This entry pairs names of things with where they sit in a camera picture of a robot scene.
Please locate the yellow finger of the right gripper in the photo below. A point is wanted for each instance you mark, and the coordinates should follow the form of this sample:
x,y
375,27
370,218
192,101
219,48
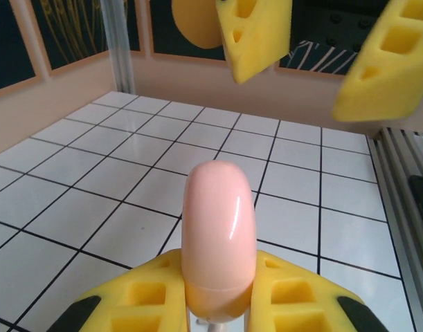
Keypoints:
x,y
387,86
259,38

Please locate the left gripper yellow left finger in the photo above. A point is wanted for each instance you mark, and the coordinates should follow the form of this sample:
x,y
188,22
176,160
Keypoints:
x,y
135,301

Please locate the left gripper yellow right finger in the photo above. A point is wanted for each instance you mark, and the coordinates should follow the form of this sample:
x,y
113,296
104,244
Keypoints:
x,y
301,304

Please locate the pink earbud charging case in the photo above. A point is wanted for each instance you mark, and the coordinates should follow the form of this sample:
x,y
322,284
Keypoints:
x,y
216,221

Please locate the pale circle gold lines panel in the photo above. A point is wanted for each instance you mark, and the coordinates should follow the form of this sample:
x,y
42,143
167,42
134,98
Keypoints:
x,y
72,31

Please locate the pink flowers dark panel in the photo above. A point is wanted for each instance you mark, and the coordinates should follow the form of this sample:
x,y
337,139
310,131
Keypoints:
x,y
10,41

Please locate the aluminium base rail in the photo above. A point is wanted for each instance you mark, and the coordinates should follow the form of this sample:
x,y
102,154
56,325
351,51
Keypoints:
x,y
401,207

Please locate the aluminium corner post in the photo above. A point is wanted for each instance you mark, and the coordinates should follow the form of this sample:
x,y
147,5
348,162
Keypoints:
x,y
120,45

